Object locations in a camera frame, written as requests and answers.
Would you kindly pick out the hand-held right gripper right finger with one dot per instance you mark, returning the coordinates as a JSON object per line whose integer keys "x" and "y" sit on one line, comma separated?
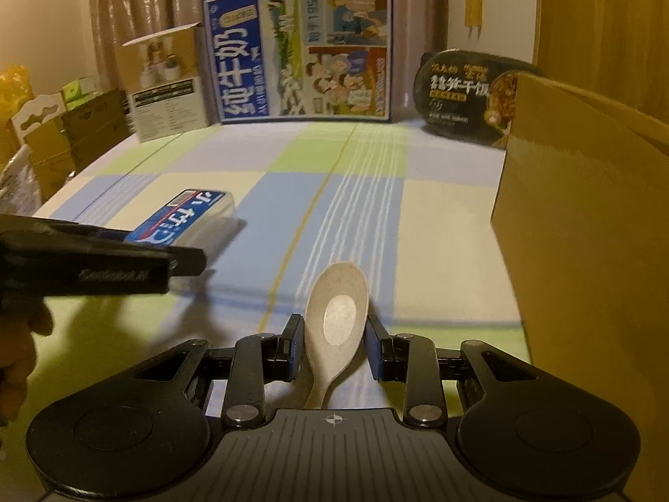
{"x": 372, "y": 348}

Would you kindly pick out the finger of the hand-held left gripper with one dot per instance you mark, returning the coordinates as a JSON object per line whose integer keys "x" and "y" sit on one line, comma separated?
{"x": 188, "y": 262}

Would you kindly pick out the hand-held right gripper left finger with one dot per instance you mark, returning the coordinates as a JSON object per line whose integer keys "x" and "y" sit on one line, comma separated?
{"x": 295, "y": 348}

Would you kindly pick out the clear blue label box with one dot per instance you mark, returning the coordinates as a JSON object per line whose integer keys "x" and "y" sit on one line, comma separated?
{"x": 188, "y": 214}

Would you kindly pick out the white speckled spoon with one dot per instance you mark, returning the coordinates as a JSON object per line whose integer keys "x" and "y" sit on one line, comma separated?
{"x": 334, "y": 314}

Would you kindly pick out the brown paper bag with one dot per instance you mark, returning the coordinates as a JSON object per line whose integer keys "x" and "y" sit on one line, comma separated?
{"x": 590, "y": 246}

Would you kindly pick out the plaid cloth covered desktop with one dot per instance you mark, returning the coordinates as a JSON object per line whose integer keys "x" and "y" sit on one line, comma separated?
{"x": 366, "y": 193}

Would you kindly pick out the person's left hand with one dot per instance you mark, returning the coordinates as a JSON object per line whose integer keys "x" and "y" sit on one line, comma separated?
{"x": 15, "y": 366}

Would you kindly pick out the white crumpled plastic bag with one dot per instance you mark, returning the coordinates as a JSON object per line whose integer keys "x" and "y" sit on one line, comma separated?
{"x": 18, "y": 183}

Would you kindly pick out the light brown cardboard box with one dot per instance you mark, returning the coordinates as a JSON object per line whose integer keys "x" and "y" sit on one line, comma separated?
{"x": 49, "y": 162}

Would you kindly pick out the dark brown cardboard box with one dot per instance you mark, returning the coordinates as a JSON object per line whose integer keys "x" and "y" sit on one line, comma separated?
{"x": 96, "y": 125}

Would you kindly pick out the white cutout cardboard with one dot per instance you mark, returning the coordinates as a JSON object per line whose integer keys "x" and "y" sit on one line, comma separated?
{"x": 36, "y": 112}

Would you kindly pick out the white product box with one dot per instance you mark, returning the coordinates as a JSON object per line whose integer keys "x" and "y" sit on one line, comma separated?
{"x": 162, "y": 99}

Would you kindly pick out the green tissue pack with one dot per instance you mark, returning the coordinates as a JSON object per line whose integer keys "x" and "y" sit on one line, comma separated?
{"x": 81, "y": 91}

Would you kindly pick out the yellow plastic bag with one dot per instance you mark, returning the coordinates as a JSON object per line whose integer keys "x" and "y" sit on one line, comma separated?
{"x": 13, "y": 83}

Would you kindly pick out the blue illustrated milk carton box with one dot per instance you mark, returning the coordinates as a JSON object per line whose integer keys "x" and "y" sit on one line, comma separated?
{"x": 298, "y": 63}

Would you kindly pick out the black instant meal bowl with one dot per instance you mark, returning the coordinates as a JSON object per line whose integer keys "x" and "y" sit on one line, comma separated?
{"x": 460, "y": 94}

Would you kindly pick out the wooden door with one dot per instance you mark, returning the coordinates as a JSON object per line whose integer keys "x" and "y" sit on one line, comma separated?
{"x": 601, "y": 26}

